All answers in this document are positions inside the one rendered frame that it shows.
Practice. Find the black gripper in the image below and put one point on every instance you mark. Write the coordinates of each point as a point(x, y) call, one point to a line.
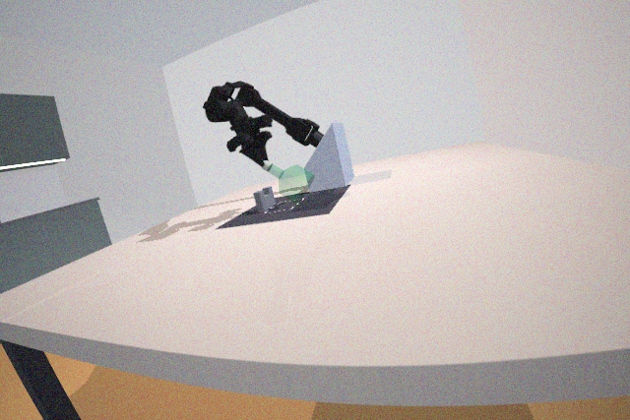
point(252, 144)

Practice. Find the green glass bottle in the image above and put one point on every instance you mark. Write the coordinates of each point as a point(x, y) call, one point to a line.
point(294, 182)

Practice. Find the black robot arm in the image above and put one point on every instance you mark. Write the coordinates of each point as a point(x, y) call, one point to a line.
point(219, 109)

